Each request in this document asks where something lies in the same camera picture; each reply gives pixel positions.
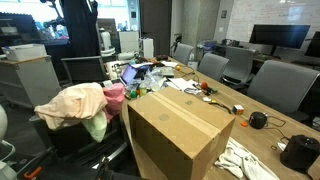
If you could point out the pink shirt orange print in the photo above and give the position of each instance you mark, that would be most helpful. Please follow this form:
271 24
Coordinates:
115 96

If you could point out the light green towel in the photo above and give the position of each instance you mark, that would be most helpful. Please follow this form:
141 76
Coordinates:
96 126

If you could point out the peach shirt orange print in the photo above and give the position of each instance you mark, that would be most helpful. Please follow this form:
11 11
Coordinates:
73 103

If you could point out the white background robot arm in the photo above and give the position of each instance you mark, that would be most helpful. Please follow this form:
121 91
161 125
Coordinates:
106 40

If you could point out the grey conference chair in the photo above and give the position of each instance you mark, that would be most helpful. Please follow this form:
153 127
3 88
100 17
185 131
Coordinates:
213 66
182 53
283 83
238 63

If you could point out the black mesh office chair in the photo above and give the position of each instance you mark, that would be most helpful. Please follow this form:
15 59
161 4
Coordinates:
85 70

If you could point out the grey mesh-back office chair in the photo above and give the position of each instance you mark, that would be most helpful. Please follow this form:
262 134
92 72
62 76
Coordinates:
66 143

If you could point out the clear plastic bags pile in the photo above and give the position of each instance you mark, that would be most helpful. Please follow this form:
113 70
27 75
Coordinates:
155 78

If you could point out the white paper sheets pile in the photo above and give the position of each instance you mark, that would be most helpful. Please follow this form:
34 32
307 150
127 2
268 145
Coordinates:
183 83

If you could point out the green ball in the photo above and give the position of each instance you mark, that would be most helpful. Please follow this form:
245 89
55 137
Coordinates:
133 94

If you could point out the small yellow ball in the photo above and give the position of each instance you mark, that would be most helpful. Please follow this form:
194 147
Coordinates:
178 68

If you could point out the black pouch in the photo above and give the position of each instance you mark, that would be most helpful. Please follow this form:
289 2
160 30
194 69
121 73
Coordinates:
162 57

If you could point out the open silver laptop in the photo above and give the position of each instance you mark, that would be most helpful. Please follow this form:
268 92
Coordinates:
129 74

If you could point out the orange ball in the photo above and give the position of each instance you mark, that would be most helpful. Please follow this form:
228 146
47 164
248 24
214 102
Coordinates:
204 85

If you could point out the white box unit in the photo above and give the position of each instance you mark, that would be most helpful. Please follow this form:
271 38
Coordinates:
146 47

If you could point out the small white tag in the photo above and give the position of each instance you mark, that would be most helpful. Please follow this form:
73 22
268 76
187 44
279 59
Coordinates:
207 99

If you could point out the dark green clip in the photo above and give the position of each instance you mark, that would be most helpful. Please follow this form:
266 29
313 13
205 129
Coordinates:
212 90

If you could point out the large cardboard box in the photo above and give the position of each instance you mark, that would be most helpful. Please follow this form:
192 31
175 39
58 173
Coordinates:
180 140

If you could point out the white cabinet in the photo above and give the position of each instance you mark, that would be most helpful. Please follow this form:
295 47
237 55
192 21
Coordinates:
128 41

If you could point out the dark door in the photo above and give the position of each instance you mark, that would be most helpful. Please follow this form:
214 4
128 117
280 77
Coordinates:
155 26

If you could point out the Rubik's cube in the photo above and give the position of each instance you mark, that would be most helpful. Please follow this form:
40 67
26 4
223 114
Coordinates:
238 109

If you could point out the small orange cap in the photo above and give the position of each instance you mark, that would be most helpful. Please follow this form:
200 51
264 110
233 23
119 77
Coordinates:
244 123

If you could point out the small black round speaker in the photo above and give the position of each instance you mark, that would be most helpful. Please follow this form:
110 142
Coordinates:
257 120

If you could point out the black curtain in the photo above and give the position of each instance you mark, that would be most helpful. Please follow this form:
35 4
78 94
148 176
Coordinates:
80 26

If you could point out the crumpled white cloth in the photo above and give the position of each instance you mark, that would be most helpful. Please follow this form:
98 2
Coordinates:
240 160

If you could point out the black rubber band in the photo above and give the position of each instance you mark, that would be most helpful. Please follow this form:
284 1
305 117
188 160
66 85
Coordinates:
271 147

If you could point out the grey utility cart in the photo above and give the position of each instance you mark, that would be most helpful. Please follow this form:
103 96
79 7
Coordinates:
30 83

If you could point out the black computer monitor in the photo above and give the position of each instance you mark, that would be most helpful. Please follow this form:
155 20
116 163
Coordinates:
280 35
314 45

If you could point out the small white adapter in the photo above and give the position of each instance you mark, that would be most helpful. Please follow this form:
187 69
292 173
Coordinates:
281 146

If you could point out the white storage bin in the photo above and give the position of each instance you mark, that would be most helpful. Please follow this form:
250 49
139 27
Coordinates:
23 52

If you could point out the large black cylinder speaker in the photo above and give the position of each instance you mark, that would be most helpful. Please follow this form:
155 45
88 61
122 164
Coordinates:
300 153

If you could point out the white wall plate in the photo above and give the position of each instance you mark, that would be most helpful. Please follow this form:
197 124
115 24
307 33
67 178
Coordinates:
221 29

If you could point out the dark wall panel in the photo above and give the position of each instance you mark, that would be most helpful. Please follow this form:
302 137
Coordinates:
224 14

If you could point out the wall whiteboard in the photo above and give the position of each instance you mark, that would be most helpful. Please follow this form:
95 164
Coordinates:
266 13

